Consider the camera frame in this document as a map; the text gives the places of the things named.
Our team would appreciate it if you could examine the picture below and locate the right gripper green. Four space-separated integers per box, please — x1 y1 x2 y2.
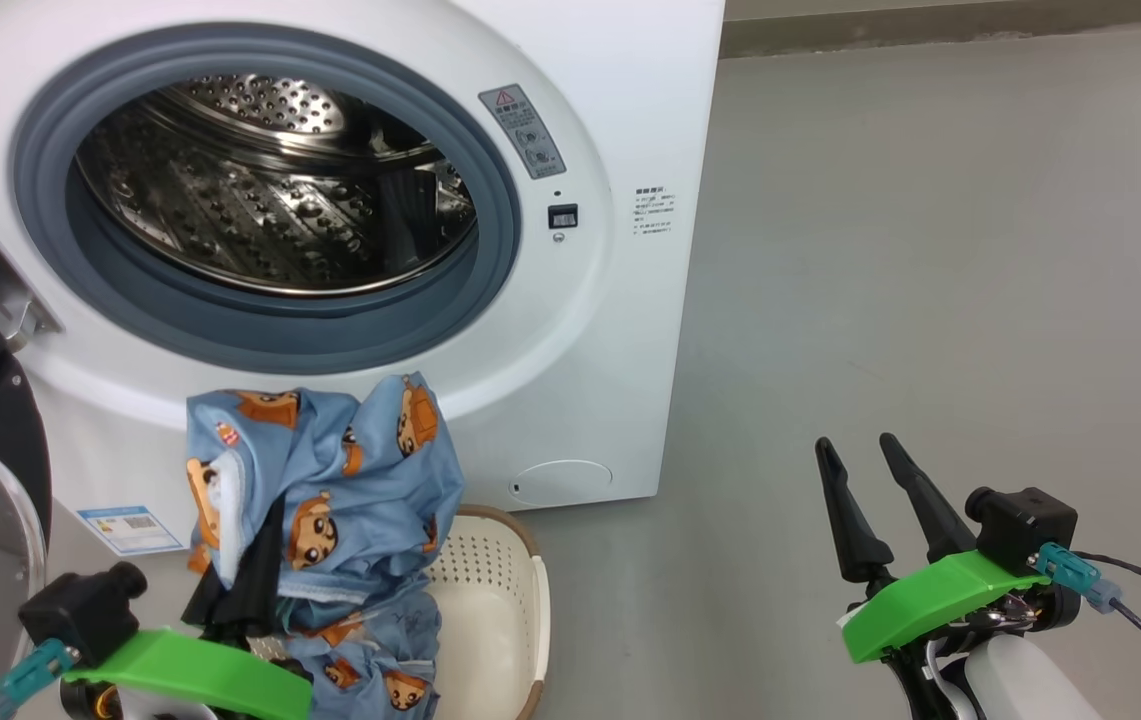
814 432 1083 666

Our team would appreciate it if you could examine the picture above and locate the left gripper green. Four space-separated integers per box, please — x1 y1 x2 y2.
60 495 314 720

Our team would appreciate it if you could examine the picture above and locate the blue cartoon print garment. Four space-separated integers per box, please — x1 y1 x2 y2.
185 372 467 720

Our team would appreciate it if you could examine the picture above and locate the cream perforated laundry basket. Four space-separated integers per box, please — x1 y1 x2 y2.
250 505 552 720

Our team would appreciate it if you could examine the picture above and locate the white front-load washing machine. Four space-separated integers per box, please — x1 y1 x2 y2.
0 0 728 557

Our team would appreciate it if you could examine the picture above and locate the teal cable connector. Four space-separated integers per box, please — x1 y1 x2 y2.
0 638 83 720
1035 542 1123 614

